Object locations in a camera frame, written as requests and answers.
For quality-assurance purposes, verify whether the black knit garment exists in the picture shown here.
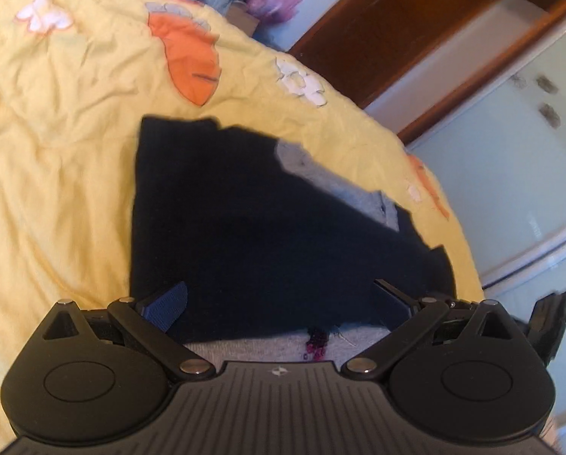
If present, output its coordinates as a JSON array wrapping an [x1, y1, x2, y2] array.
[[131, 115, 456, 342]]

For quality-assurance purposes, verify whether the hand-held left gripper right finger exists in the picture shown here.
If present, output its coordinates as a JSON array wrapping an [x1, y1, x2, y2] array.
[[342, 279, 518, 381]]

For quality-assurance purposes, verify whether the cardboard box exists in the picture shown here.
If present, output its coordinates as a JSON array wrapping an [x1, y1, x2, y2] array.
[[228, 2, 261, 38]]

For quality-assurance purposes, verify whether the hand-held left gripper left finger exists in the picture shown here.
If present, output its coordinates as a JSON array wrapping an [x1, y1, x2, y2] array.
[[41, 281, 216, 381]]

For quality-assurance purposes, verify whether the white patterned wardrobe door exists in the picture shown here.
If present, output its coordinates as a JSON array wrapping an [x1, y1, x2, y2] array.
[[403, 9, 566, 304]]

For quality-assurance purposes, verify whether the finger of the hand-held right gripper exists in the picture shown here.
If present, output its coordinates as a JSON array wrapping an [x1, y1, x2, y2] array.
[[527, 290, 566, 369]]

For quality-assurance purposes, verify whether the yellow floral bed sheet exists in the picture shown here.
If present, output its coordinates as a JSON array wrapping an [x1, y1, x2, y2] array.
[[0, 0, 485, 455]]

